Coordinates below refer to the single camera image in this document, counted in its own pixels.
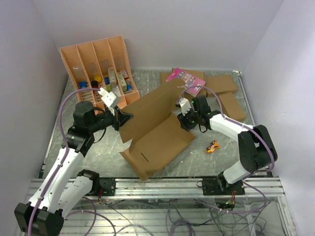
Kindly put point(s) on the aluminium mounting rail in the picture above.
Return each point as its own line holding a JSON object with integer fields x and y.
{"x": 175, "y": 188}

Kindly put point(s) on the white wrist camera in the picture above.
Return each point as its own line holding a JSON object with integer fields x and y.
{"x": 110, "y": 100}
{"x": 185, "y": 106}

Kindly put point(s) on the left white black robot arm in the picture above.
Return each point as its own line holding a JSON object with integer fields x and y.
{"x": 46, "y": 210}

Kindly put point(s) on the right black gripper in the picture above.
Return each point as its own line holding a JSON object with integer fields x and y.
{"x": 184, "y": 123}

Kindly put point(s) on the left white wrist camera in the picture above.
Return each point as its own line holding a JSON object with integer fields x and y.
{"x": 110, "y": 100}

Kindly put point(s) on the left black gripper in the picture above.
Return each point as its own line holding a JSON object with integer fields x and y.
{"x": 120, "y": 118}

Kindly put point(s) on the small folded cardboard box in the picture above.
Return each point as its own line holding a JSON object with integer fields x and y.
{"x": 231, "y": 107}

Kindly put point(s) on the peach plastic file organizer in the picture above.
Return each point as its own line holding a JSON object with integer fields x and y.
{"x": 100, "y": 61}

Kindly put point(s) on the orange toy car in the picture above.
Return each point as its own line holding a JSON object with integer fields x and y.
{"x": 212, "y": 147}

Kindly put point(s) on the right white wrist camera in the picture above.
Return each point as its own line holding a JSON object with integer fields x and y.
{"x": 185, "y": 106}

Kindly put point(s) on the large cardboard box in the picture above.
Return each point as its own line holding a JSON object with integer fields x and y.
{"x": 154, "y": 131}

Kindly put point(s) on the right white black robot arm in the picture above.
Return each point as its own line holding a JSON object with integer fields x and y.
{"x": 255, "y": 146}

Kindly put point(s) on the pink paperback book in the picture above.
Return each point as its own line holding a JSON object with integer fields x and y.
{"x": 193, "y": 80}

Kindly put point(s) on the green white small carton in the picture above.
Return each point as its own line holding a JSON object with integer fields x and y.
{"x": 122, "y": 81}

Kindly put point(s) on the folded cardboard box middle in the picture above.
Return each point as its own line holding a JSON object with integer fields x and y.
{"x": 221, "y": 84}

